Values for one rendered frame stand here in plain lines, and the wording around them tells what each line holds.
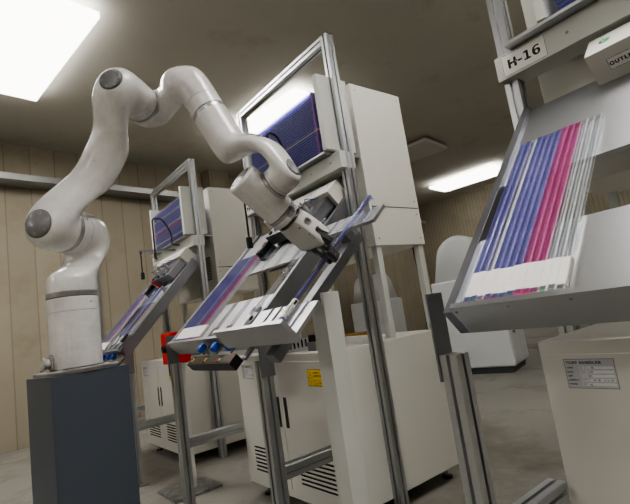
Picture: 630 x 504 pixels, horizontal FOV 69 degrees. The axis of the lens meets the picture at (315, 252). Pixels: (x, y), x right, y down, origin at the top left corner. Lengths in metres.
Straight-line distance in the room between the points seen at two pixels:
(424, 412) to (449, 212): 8.08
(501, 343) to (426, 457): 2.68
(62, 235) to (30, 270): 3.78
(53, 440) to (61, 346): 0.21
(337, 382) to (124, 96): 0.91
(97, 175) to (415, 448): 1.48
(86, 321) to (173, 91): 0.62
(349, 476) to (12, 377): 3.96
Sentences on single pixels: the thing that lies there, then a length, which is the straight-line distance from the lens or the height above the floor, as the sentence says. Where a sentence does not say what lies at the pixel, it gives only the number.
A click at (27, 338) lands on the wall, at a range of 4.96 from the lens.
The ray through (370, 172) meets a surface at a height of 1.32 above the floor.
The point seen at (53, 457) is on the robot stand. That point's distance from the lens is 1.24.
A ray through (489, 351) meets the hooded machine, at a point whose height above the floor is 0.21.
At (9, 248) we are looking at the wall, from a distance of 5.03.
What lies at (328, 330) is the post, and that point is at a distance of 1.26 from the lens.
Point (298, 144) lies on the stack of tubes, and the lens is 2.00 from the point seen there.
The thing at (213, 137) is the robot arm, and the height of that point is 1.22.
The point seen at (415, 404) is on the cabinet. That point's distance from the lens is 1.96.
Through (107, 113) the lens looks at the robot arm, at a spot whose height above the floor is 1.32.
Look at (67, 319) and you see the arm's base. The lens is 1.27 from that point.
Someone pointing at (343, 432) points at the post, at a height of 0.44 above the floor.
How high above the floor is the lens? 0.75
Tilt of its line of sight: 8 degrees up
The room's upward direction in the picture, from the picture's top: 8 degrees counter-clockwise
